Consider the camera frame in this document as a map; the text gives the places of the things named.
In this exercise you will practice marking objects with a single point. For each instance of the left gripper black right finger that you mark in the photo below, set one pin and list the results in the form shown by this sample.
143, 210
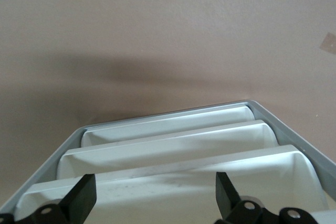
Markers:
231, 208

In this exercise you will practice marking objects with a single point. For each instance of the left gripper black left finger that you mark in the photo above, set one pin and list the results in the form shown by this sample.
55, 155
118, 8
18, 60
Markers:
76, 203

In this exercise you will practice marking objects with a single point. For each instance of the white drawer cabinet shell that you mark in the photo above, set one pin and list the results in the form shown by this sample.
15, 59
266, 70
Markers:
302, 153

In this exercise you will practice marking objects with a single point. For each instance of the brown tape patch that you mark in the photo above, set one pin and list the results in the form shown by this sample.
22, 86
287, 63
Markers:
328, 42

